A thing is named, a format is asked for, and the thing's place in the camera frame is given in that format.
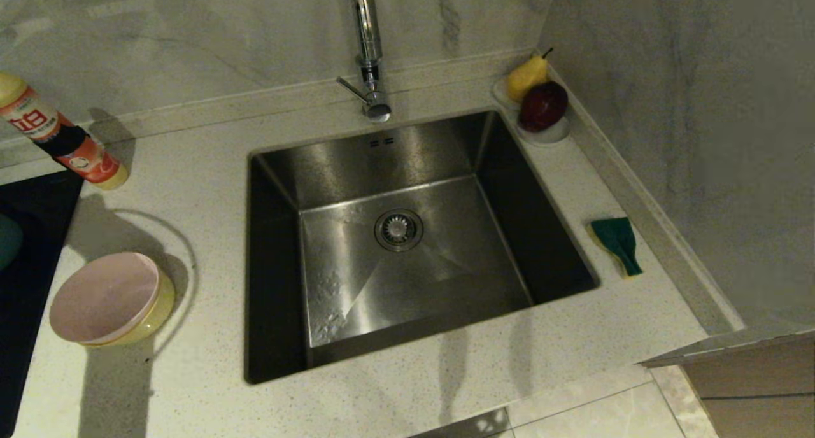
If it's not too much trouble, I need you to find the black glass cooktop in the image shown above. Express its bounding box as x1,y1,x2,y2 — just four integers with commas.
0,171,85,438

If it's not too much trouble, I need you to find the round metal drain strainer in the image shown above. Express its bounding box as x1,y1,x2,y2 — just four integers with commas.
374,209,425,253

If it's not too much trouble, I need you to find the green and yellow sponge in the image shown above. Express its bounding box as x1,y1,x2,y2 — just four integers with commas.
588,217,644,278

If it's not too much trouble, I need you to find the small white dish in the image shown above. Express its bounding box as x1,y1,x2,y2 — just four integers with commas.
514,117,572,146
492,77,524,111

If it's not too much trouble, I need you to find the stainless steel sink basin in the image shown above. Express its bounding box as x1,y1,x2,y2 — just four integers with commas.
245,110,600,385

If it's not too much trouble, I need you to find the blue plastic bowl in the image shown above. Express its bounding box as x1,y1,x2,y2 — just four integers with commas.
0,213,24,272

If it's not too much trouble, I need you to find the pink plastic bowl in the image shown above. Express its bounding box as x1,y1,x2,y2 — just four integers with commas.
50,252,161,346

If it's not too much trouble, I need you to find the light wood cabinet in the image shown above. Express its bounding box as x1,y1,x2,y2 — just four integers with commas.
681,339,815,438

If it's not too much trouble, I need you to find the chrome faucet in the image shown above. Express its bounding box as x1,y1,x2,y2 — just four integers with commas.
337,0,393,122

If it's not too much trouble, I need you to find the yellow plastic bowl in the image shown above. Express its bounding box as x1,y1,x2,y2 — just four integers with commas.
83,269,176,348

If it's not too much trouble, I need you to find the yellow pear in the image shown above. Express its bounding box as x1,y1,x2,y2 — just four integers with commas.
506,48,553,102

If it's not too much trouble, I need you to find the dark red apple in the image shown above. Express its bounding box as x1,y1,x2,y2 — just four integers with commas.
519,80,570,133

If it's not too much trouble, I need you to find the orange yellow detergent bottle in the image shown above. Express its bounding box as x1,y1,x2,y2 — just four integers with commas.
0,72,129,190

